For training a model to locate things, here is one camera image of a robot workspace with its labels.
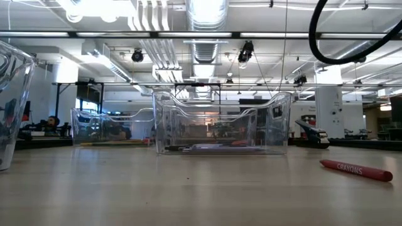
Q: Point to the thick grey pen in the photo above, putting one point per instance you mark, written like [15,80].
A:
[220,149]

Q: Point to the black pen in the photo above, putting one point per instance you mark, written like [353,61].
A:
[176,147]

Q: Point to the orange pencil with pink eraser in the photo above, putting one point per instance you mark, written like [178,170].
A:
[135,141]

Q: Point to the yellow pencil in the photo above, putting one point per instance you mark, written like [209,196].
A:
[110,144]

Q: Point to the black stapler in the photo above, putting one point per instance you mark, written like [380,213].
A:
[311,133]

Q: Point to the white pillar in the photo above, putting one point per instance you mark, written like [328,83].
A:
[329,100]

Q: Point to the red crayon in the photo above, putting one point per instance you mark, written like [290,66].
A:
[356,170]

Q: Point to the tall clear plastic bin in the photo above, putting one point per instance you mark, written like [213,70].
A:
[17,94]

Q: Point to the black background monitor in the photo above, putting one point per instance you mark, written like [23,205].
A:
[396,108]

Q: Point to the silver ceiling duct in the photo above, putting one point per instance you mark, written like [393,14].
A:
[205,50]

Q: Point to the black background table frame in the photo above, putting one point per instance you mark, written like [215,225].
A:
[57,100]

